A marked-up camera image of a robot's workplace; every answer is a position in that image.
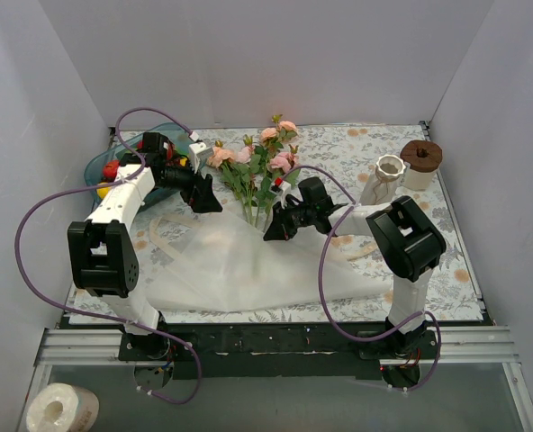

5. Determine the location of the teal plastic fruit tray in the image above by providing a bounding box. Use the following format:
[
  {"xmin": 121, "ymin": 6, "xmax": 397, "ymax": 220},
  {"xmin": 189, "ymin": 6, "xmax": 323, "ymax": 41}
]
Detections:
[{"xmin": 84, "ymin": 122, "xmax": 193, "ymax": 206}]

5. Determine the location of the red dragon fruit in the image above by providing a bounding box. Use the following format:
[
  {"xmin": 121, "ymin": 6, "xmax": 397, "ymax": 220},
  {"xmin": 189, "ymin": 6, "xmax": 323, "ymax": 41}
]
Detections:
[{"xmin": 166, "ymin": 141, "xmax": 176, "ymax": 160}]

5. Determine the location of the white paper roll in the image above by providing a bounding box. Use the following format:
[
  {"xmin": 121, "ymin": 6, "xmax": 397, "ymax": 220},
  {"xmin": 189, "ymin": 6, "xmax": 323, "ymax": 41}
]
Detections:
[{"xmin": 25, "ymin": 382, "xmax": 100, "ymax": 432}]

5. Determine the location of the yellow lemon front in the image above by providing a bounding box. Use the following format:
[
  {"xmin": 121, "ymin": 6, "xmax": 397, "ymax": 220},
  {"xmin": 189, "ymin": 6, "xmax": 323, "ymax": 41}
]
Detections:
[{"xmin": 96, "ymin": 184, "xmax": 111, "ymax": 202}]

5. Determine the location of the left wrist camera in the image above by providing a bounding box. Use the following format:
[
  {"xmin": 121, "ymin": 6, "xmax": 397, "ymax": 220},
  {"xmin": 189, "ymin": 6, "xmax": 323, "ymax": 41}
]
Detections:
[{"xmin": 188, "ymin": 140, "xmax": 213, "ymax": 173}]

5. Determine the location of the purple cable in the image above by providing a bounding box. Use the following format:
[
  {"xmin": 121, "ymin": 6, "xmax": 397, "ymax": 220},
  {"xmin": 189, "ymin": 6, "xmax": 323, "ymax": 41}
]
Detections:
[
  {"xmin": 14, "ymin": 106, "xmax": 203, "ymax": 404},
  {"xmin": 273, "ymin": 165, "xmax": 441, "ymax": 392}
]

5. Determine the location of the white ribbed ceramic vase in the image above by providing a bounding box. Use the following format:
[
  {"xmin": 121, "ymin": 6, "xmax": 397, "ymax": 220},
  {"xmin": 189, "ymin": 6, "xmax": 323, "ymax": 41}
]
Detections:
[{"xmin": 359, "ymin": 154, "xmax": 406, "ymax": 205}]

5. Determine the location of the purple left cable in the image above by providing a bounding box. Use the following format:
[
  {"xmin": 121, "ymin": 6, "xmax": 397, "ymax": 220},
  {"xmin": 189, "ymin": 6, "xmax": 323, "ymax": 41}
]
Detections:
[{"xmin": 14, "ymin": 106, "xmax": 203, "ymax": 404}]

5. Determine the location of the floral patterned table mat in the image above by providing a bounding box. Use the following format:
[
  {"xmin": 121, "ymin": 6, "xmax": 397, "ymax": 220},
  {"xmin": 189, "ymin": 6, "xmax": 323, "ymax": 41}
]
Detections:
[{"xmin": 68, "ymin": 123, "xmax": 483, "ymax": 325}]

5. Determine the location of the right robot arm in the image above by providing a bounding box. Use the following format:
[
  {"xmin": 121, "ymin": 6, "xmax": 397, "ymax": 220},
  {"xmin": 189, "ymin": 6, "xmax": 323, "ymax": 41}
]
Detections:
[{"xmin": 263, "ymin": 176, "xmax": 447, "ymax": 358}]

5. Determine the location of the red apple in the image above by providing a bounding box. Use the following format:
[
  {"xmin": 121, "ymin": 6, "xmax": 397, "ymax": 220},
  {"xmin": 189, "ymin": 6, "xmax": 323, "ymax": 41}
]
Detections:
[{"xmin": 102, "ymin": 159, "xmax": 119, "ymax": 182}]

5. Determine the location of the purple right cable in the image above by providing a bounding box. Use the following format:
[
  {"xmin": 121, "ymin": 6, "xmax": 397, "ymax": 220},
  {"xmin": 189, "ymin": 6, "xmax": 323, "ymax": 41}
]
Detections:
[{"xmin": 273, "ymin": 165, "xmax": 441, "ymax": 392}]

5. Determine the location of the white paper bouquet wrap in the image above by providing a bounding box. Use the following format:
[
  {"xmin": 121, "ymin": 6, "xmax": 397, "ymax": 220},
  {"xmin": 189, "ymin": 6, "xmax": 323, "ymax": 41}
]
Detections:
[{"xmin": 147, "ymin": 211, "xmax": 392, "ymax": 312}]

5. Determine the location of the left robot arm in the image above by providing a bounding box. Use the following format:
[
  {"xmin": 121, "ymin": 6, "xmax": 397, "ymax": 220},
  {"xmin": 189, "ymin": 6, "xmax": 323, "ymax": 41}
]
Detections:
[{"xmin": 68, "ymin": 132, "xmax": 222, "ymax": 360}]

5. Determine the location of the pink artificial flower bouquet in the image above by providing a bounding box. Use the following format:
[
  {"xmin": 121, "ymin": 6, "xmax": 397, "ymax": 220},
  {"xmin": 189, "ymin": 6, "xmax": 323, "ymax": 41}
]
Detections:
[{"xmin": 206, "ymin": 114, "xmax": 299, "ymax": 227}]

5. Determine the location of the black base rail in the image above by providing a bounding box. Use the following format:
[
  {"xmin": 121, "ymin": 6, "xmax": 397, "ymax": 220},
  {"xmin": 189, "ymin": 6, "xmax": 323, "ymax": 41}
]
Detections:
[{"xmin": 117, "ymin": 321, "xmax": 447, "ymax": 382}]

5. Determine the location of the white cup brown lid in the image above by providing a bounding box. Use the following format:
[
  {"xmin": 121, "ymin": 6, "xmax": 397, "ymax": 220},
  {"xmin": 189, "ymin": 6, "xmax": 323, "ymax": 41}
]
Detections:
[{"xmin": 400, "ymin": 139, "xmax": 443, "ymax": 191}]

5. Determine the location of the aluminium frame rail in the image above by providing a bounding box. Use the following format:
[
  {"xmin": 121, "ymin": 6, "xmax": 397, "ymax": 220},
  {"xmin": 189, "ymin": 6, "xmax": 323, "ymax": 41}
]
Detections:
[{"xmin": 36, "ymin": 326, "xmax": 519, "ymax": 366}]

